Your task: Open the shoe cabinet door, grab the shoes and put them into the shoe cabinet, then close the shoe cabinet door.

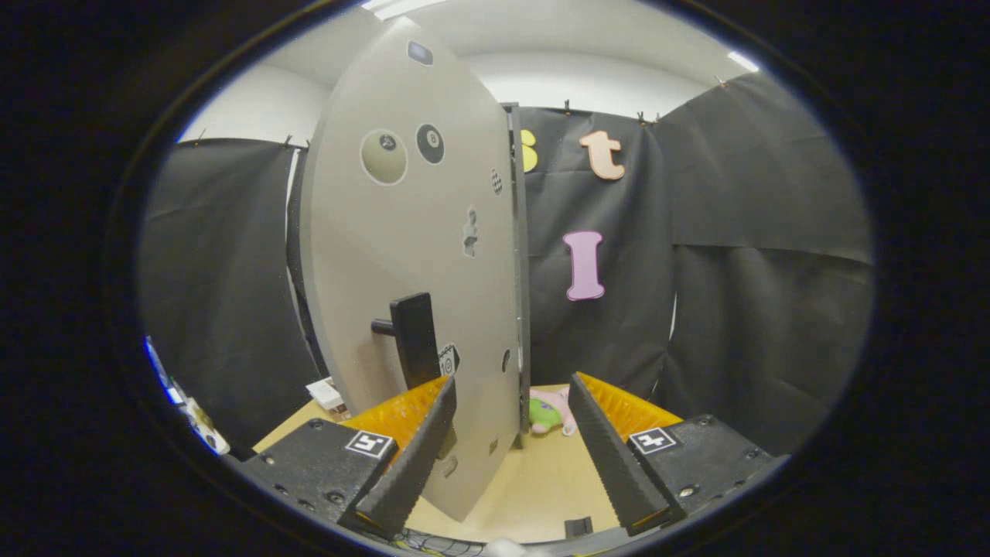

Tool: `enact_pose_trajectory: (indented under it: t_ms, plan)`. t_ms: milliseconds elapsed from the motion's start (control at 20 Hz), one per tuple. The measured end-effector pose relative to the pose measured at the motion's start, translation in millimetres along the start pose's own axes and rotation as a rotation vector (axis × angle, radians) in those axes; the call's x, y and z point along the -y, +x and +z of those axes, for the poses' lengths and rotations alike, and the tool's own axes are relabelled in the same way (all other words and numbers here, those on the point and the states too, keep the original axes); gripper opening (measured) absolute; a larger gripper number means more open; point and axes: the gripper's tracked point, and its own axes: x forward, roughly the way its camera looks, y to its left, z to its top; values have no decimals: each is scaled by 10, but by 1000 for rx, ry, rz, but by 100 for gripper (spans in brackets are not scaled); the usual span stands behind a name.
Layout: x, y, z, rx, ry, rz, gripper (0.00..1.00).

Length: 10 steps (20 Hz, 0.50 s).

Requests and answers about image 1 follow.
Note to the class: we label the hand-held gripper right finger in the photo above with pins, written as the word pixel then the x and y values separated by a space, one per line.
pixel 615 464

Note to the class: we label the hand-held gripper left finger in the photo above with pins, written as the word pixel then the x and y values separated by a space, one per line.
pixel 414 464

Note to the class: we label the grey shoe cabinet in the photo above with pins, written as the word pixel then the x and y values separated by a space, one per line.
pixel 520 271

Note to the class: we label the grey shoe cabinet door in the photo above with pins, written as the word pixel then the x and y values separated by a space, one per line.
pixel 387 247

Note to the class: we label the green and pink plush toy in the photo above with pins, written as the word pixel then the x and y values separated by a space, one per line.
pixel 547 414

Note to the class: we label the white and blue object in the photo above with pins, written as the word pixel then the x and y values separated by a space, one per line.
pixel 203 422

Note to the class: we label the black backdrop cloth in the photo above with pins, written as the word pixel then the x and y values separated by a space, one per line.
pixel 735 232

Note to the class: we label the small ceiling light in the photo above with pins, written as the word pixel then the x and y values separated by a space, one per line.
pixel 743 62

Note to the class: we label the long ceiling light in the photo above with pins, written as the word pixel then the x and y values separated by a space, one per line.
pixel 394 6

